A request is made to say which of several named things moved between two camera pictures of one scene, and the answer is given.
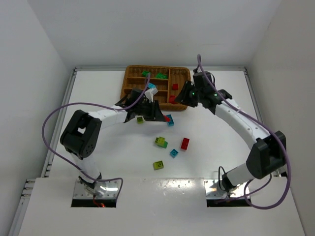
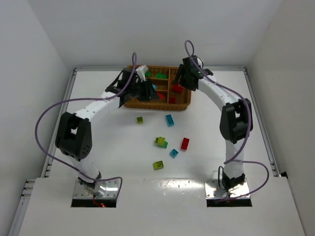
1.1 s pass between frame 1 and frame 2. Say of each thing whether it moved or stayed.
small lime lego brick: stayed
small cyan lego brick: stayed
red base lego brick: moved
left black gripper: moved
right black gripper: moved
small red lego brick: stayed
